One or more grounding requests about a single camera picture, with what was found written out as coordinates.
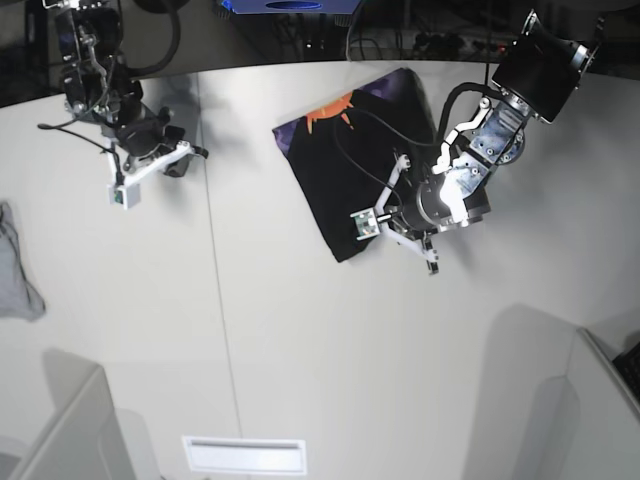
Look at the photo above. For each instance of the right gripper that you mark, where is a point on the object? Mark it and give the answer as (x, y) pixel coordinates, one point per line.
(150, 136)

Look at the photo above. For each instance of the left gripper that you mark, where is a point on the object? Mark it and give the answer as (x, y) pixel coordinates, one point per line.
(423, 212)

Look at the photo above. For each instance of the black T-shirt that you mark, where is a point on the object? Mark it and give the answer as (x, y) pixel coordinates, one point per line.
(342, 154)

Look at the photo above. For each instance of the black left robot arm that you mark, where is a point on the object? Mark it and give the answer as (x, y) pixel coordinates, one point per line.
(481, 129)

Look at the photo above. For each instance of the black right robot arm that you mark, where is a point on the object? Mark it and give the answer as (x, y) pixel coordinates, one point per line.
(104, 95)

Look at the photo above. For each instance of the blue box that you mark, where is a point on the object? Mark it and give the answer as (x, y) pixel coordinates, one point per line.
(246, 7)

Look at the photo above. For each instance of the white power strip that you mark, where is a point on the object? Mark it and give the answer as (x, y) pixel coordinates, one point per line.
(414, 42)

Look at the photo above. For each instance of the grey cloth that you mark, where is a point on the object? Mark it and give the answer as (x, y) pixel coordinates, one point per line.
(19, 299)

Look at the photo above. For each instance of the black keyboard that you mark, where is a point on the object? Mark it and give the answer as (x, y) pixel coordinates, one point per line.
(628, 366)

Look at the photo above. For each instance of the grey left bin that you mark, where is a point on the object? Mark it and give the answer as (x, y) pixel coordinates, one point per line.
(59, 420)

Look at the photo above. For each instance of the grey bin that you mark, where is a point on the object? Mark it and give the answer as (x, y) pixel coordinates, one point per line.
(584, 424)
(59, 420)

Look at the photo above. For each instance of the white slotted tray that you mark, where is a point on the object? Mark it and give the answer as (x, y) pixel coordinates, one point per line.
(246, 456)

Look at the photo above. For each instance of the grey right bin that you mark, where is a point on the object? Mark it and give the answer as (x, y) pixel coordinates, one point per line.
(584, 424)

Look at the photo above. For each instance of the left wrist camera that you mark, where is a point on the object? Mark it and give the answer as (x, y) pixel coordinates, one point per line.
(366, 223)

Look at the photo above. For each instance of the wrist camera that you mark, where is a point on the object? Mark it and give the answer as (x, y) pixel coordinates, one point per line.
(366, 223)
(125, 196)

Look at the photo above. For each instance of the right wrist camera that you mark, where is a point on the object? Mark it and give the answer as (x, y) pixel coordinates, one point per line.
(125, 196)

